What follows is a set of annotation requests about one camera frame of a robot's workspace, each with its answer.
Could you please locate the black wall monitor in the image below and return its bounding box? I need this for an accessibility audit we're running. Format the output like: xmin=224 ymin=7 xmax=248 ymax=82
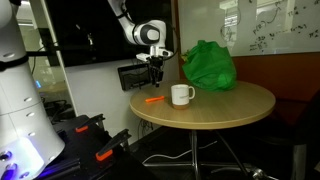
xmin=45 ymin=0 xmax=172 ymax=67

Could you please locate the orange marker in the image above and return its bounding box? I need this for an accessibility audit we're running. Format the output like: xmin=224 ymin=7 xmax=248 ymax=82
xmin=145 ymin=96 xmax=165 ymax=103

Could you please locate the green fabric bag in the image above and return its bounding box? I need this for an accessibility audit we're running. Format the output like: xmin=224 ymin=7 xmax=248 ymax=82
xmin=182 ymin=40 xmax=237 ymax=91

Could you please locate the black clamp orange tip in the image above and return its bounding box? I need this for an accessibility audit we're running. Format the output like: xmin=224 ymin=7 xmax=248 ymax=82
xmin=95 ymin=129 xmax=131 ymax=161
xmin=75 ymin=114 xmax=104 ymax=133

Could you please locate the round wooden table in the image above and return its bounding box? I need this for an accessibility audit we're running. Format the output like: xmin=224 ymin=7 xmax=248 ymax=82
xmin=130 ymin=80 xmax=276 ymax=180

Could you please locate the black wall file holder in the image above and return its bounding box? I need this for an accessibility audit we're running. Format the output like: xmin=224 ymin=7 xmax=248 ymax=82
xmin=118 ymin=64 xmax=151 ymax=91

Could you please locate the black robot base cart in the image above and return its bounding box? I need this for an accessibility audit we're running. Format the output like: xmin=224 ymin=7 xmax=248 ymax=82
xmin=35 ymin=115 xmax=158 ymax=180

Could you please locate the black clamp orange tip far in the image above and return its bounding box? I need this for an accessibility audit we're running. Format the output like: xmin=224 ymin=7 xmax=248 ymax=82
xmin=75 ymin=114 xmax=104 ymax=133

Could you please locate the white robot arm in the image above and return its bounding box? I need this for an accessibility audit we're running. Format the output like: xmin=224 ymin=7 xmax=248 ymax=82
xmin=0 ymin=0 xmax=65 ymax=180

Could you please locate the orange upholstered bench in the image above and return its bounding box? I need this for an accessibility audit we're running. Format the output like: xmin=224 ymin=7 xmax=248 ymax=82
xmin=233 ymin=53 xmax=320 ymax=125

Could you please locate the black clamp orange tip near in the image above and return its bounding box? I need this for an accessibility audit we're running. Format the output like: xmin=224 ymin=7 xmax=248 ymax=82
xmin=95 ymin=129 xmax=131 ymax=161

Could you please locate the white ceramic mug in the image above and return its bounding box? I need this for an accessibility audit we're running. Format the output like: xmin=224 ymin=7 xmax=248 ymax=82
xmin=171 ymin=84 xmax=195 ymax=110

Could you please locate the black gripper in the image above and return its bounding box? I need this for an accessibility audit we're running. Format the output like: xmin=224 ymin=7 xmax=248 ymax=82
xmin=148 ymin=57 xmax=164 ymax=87

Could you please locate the whiteboard with writing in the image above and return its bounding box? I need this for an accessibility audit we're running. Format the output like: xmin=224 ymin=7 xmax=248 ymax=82
xmin=178 ymin=0 xmax=320 ymax=56

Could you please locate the white floor cable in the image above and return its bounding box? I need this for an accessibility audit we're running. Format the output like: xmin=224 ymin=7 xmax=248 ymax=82
xmin=142 ymin=140 xmax=218 ymax=165

